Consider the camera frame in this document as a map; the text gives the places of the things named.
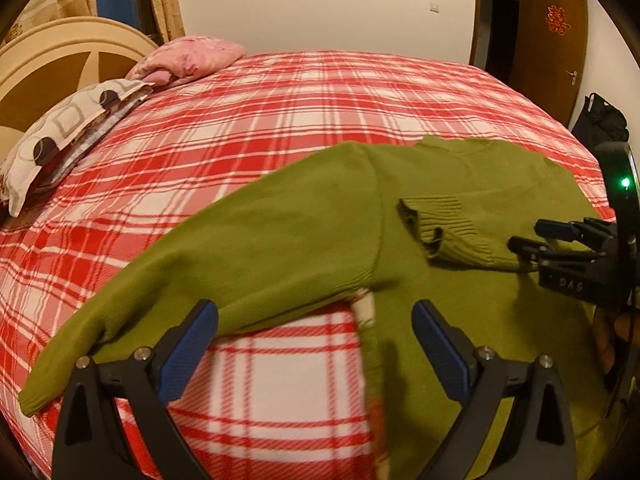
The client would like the green striped knit sweater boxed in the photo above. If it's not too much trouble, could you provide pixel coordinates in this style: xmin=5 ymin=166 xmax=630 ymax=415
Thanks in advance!
xmin=18 ymin=136 xmax=614 ymax=479

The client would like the right hand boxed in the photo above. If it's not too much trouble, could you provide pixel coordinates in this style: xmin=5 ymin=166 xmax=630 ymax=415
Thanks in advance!
xmin=592 ymin=308 xmax=639 ymax=373

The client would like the black bag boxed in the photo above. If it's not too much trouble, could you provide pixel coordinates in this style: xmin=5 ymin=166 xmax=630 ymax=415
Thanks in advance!
xmin=572 ymin=92 xmax=630 ymax=154

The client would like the brown wooden door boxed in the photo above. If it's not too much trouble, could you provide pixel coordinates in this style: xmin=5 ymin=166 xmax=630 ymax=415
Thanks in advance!
xmin=509 ymin=0 xmax=588 ymax=126

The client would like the red plaid bed sheet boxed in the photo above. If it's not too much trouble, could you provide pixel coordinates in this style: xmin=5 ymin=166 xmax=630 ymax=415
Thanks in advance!
xmin=1 ymin=51 xmax=604 ymax=479

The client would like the red decoration on door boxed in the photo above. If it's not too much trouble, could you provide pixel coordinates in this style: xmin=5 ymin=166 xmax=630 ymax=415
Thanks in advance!
xmin=546 ymin=4 xmax=572 ymax=36

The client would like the grey patterned pillow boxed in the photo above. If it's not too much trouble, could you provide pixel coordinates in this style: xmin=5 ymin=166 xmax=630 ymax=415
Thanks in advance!
xmin=1 ymin=79 xmax=153 ymax=218

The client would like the cream wooden headboard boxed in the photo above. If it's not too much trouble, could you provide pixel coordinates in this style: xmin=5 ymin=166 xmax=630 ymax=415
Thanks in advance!
xmin=1 ymin=18 xmax=157 ymax=157

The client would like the pink pillow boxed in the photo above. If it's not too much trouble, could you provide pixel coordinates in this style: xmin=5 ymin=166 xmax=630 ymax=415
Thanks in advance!
xmin=126 ymin=36 xmax=246 ymax=88

